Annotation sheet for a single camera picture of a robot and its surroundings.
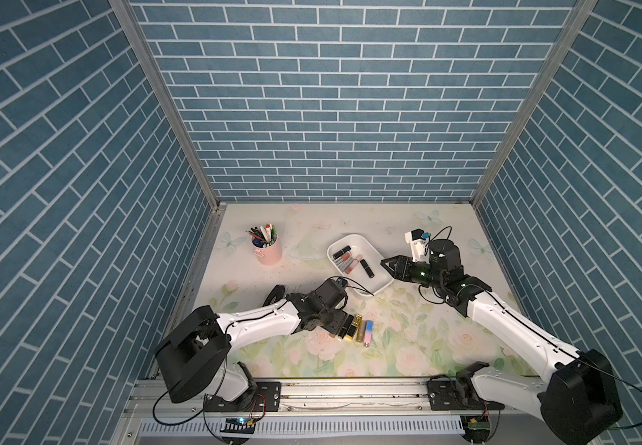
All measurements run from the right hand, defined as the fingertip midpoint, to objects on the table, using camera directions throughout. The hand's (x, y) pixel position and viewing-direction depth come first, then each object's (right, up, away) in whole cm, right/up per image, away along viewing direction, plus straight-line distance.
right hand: (387, 264), depth 80 cm
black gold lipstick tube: (-10, -20, +5) cm, 23 cm away
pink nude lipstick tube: (-9, -3, +19) cm, 22 cm away
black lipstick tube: (-4, -4, +19) cm, 20 cm away
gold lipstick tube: (-7, -21, +5) cm, 22 cm away
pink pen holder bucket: (-39, +1, +17) cm, 42 cm away
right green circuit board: (+23, -42, -7) cm, 48 cm away
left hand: (-13, -18, +4) cm, 22 cm away
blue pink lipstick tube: (-5, -22, +5) cm, 23 cm away
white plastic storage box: (-7, -9, +19) cm, 22 cm away
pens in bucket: (-40, +8, +16) cm, 44 cm away
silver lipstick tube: (-12, -2, +19) cm, 23 cm away
